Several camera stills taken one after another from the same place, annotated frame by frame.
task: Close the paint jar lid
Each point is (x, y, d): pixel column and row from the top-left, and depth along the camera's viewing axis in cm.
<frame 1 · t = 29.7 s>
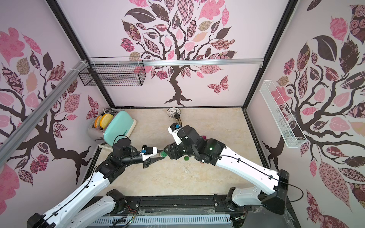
left hand: (161, 155, 70), fingers open
right hand: (169, 149, 66), fingers open
mint green toaster: (120, 127, 89), point 18 cm above the table
black white patterned bowl: (171, 112, 116), point 3 cm above the table
spice jar with black cap: (177, 116, 102), point 12 cm above the table
open green paint jar: (186, 159, 91), on the table

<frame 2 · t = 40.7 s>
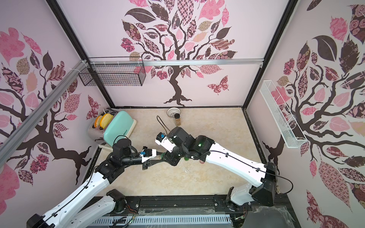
left hand: (161, 158, 69), fingers open
right hand: (166, 157, 67), fingers open
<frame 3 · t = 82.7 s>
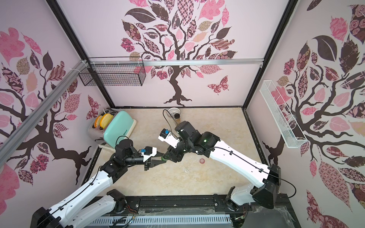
left hand: (163, 159, 69), fingers open
right hand: (167, 155, 67), fingers open
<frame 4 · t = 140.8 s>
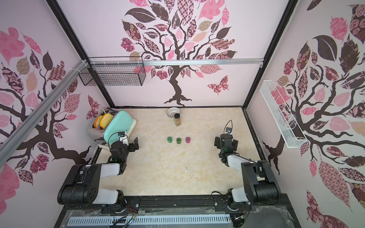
left hand: (129, 140, 92), fingers open
right hand: (225, 140, 93), fingers open
green paint jar with label: (169, 139, 99), point 3 cm above the table
magenta paint jar: (187, 140, 100), point 2 cm above the table
